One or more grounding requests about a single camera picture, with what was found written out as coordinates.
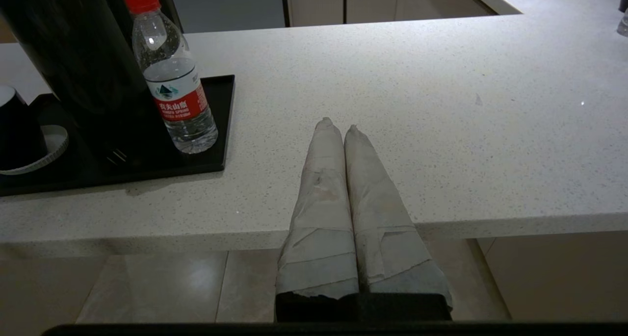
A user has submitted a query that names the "black electric kettle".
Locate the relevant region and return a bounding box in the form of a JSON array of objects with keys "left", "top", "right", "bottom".
[{"left": 0, "top": 0, "right": 184, "bottom": 148}]

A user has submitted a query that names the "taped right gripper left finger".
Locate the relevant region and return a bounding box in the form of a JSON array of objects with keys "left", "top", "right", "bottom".
[{"left": 275, "top": 117, "right": 360, "bottom": 323}]

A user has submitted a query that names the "white round saucer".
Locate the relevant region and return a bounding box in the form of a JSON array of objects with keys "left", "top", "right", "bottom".
[{"left": 0, "top": 125, "right": 70, "bottom": 176}]

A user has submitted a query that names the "grey counter drawer unit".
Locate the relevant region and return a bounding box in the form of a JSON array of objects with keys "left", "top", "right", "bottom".
[{"left": 395, "top": 0, "right": 499, "bottom": 22}]

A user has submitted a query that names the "black rectangular serving tray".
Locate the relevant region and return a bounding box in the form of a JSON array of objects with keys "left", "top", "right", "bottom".
[{"left": 0, "top": 75, "right": 236, "bottom": 197}]

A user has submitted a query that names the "grey panelled refrigerator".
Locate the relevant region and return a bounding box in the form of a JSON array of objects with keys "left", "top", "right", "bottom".
[{"left": 167, "top": 0, "right": 288, "bottom": 34}]

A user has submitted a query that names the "grey lower cabinet door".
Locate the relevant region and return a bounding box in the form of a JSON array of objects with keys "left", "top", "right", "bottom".
[
  {"left": 345, "top": 0, "right": 399, "bottom": 25},
  {"left": 287, "top": 0, "right": 347, "bottom": 28}
]

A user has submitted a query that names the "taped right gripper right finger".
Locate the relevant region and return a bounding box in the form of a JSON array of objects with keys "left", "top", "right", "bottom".
[{"left": 343, "top": 125, "right": 453, "bottom": 322}]

